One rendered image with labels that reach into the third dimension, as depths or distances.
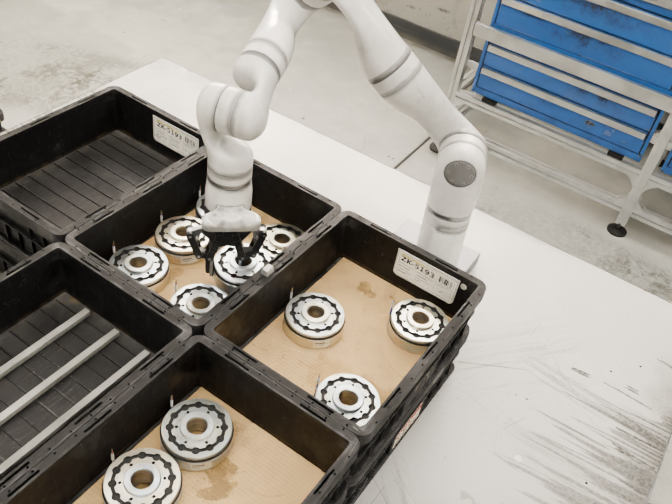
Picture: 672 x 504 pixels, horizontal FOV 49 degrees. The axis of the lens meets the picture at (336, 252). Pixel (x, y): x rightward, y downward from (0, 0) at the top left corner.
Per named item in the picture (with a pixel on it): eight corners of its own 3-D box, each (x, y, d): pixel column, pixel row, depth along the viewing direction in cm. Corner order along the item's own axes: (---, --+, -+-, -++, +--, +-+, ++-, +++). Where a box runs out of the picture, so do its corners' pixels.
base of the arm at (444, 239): (421, 248, 161) (436, 187, 150) (460, 264, 159) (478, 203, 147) (404, 273, 155) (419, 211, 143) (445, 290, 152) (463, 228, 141)
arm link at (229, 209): (201, 233, 112) (202, 201, 108) (198, 188, 120) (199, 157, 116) (261, 232, 114) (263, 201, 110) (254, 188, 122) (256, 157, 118)
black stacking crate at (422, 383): (337, 255, 143) (345, 210, 136) (470, 331, 133) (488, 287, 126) (199, 379, 117) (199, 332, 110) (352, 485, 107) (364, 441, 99)
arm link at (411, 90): (414, 39, 131) (407, 64, 124) (498, 148, 141) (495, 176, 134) (374, 67, 136) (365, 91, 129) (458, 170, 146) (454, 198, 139)
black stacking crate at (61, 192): (117, 131, 164) (114, 86, 157) (218, 188, 154) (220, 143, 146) (-42, 213, 138) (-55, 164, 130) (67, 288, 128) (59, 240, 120)
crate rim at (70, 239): (221, 151, 148) (222, 141, 146) (344, 217, 137) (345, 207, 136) (61, 249, 121) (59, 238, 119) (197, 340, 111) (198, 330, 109)
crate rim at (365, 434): (344, 217, 137) (346, 207, 136) (486, 294, 127) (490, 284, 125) (198, 340, 111) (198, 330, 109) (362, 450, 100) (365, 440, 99)
